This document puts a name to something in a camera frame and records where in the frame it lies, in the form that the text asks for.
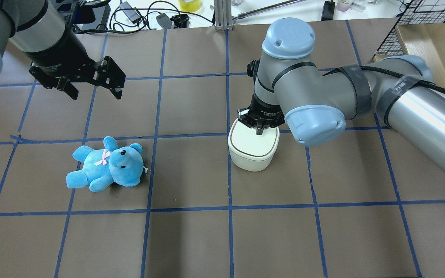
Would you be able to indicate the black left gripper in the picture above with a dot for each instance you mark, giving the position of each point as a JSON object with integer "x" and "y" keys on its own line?
{"x": 59, "y": 53}

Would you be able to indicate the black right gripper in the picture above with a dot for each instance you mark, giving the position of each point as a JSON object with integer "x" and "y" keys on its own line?
{"x": 265, "y": 111}

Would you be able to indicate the white trash can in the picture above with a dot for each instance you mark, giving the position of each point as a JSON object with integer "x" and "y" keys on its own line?
{"x": 251, "y": 151}

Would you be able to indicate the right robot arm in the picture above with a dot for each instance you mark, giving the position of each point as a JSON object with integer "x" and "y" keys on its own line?
{"x": 289, "y": 89}

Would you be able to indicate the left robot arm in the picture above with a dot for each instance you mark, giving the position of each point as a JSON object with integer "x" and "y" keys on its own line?
{"x": 35, "y": 25}

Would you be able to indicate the black power adapter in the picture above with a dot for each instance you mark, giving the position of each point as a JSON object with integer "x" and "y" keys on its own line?
{"x": 131, "y": 13}

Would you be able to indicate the blue teddy bear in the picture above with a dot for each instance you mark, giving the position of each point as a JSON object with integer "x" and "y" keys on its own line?
{"x": 103, "y": 167}

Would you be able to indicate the long metal rod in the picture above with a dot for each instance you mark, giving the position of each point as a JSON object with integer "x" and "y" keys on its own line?
{"x": 265, "y": 9}

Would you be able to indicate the yellow tape roll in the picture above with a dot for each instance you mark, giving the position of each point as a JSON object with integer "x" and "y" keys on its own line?
{"x": 190, "y": 6}

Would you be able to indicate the aluminium frame post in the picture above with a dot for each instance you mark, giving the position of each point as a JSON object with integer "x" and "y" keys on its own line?
{"x": 223, "y": 16}

